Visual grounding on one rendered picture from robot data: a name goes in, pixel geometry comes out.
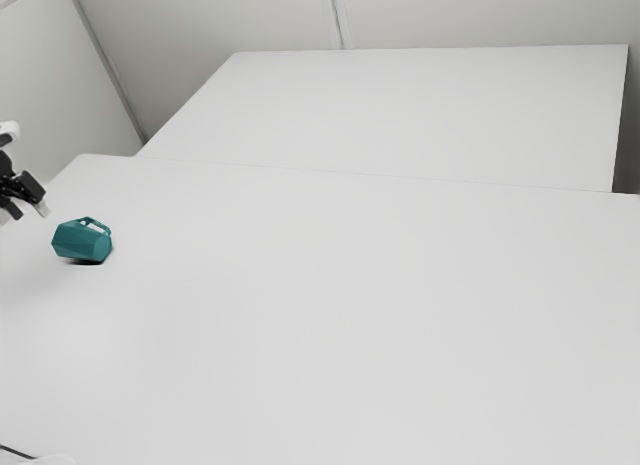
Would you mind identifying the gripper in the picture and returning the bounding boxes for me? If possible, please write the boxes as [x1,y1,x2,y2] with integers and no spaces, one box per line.
[0,148,53,222]

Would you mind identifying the teal faceted mug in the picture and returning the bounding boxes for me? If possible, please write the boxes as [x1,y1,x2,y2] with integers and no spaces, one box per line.
[50,215,116,266]

